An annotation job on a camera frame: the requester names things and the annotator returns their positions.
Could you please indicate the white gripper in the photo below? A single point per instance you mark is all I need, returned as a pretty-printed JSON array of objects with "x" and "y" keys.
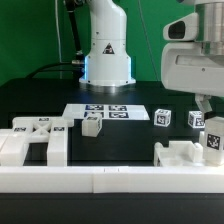
[{"x": 184, "y": 68}]

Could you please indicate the white chair back frame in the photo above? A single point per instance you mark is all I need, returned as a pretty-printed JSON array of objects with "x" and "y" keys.
[{"x": 53, "y": 131}]

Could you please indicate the white marker base plate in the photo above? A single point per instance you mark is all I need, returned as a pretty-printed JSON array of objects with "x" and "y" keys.
[{"x": 108, "y": 112}]

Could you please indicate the white front fence bar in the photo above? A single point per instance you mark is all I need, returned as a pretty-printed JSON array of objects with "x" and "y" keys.
[{"x": 111, "y": 180}]

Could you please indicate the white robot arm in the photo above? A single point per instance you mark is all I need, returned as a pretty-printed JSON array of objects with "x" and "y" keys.
[{"x": 108, "y": 66}]

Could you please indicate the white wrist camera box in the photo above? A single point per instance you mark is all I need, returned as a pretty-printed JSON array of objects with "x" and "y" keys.
[{"x": 183, "y": 29}]

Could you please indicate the white chair seat part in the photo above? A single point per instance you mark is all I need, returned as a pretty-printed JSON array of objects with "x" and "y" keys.
[{"x": 183, "y": 153}]

